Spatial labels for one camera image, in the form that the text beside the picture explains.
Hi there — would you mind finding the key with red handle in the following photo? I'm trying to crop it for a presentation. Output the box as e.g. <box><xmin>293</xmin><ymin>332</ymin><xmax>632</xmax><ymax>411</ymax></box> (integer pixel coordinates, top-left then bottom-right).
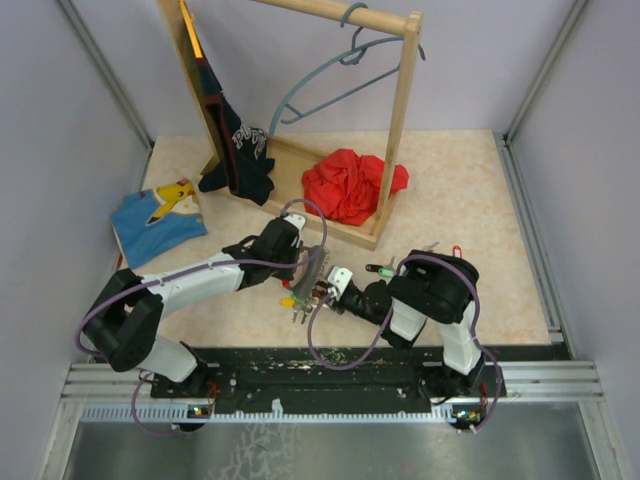
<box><xmin>422</xmin><ymin>242</ymin><xmax>440</xmax><ymax>252</ymax></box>

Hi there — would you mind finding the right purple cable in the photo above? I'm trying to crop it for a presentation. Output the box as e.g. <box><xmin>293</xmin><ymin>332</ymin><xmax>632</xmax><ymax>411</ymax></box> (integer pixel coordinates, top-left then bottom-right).
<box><xmin>307</xmin><ymin>253</ymin><xmax>505</xmax><ymax>434</ymax></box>

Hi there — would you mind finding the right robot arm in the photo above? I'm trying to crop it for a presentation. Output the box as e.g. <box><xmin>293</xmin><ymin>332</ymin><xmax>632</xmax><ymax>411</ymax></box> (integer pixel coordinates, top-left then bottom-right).
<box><xmin>316</xmin><ymin>249</ymin><xmax>482</xmax><ymax>396</ymax></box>

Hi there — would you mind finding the key with green tag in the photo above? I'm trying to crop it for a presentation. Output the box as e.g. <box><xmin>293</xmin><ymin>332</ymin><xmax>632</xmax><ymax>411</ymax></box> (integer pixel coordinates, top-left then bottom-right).
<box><xmin>378</xmin><ymin>256</ymin><xmax>396</xmax><ymax>278</ymax></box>

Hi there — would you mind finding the grey slotted cable duct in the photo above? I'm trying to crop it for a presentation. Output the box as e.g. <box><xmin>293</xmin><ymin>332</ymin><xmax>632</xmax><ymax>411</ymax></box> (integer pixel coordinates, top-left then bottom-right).
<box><xmin>79</xmin><ymin>402</ymin><xmax>494</xmax><ymax>425</ymax></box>

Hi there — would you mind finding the red crumpled cloth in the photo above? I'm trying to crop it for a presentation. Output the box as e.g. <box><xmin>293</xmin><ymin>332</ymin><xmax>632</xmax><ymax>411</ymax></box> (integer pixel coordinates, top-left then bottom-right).
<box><xmin>301</xmin><ymin>148</ymin><xmax>385</xmax><ymax>226</ymax></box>

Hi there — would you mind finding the grey key organiser plate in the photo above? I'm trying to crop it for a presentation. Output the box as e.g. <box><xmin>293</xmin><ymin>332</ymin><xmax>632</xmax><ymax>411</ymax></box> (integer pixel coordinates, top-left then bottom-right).
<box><xmin>291</xmin><ymin>245</ymin><xmax>329</xmax><ymax>303</ymax></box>

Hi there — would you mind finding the key with black tag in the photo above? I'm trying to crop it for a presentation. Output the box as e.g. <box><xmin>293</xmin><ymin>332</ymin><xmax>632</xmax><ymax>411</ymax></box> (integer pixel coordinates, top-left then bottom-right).
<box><xmin>365</xmin><ymin>264</ymin><xmax>383</xmax><ymax>273</ymax></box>

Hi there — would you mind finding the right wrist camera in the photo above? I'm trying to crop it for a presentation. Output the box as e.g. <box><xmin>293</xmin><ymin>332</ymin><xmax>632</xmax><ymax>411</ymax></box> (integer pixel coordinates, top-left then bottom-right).
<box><xmin>325</xmin><ymin>265</ymin><xmax>353</xmax><ymax>300</ymax></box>

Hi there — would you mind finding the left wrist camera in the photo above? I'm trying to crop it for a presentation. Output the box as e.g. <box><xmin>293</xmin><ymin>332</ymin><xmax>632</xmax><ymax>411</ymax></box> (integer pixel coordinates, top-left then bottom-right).
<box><xmin>280</xmin><ymin>212</ymin><xmax>307</xmax><ymax>233</ymax></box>

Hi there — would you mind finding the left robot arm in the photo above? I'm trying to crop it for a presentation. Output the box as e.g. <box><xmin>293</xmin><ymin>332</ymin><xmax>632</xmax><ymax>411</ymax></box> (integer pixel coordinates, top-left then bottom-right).
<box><xmin>78</xmin><ymin>213</ymin><xmax>306</xmax><ymax>397</ymax></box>

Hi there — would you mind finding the blue Pikachu shirt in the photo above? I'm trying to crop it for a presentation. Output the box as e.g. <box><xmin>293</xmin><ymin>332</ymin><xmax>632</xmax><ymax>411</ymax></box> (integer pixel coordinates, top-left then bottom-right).
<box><xmin>110</xmin><ymin>178</ymin><xmax>207</xmax><ymax>269</ymax></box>

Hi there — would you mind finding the navy blue shirt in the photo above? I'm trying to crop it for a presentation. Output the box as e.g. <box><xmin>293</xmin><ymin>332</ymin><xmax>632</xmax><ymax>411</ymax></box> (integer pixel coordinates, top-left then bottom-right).
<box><xmin>196</xmin><ymin>58</ymin><xmax>275</xmax><ymax>206</ymax></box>

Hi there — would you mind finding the wooden clothes rack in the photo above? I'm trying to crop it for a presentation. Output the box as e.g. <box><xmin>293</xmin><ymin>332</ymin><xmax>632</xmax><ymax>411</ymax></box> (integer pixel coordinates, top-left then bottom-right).
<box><xmin>156</xmin><ymin>0</ymin><xmax>425</xmax><ymax>253</ymax></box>

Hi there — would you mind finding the teal plastic hanger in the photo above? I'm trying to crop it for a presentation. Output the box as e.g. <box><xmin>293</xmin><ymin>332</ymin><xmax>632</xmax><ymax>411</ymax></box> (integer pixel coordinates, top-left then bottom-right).
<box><xmin>268</xmin><ymin>1</ymin><xmax>426</xmax><ymax>135</ymax></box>

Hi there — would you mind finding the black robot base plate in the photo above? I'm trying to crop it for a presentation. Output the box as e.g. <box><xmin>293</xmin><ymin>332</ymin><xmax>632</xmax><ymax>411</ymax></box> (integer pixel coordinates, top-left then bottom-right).
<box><xmin>151</xmin><ymin>347</ymin><xmax>506</xmax><ymax>415</ymax></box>

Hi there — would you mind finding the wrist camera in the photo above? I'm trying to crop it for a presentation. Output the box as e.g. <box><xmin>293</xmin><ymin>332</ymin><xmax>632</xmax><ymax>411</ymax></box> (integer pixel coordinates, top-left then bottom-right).
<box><xmin>325</xmin><ymin>265</ymin><xmax>353</xmax><ymax>300</ymax></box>
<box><xmin>280</xmin><ymin>212</ymin><xmax>307</xmax><ymax>233</ymax></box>

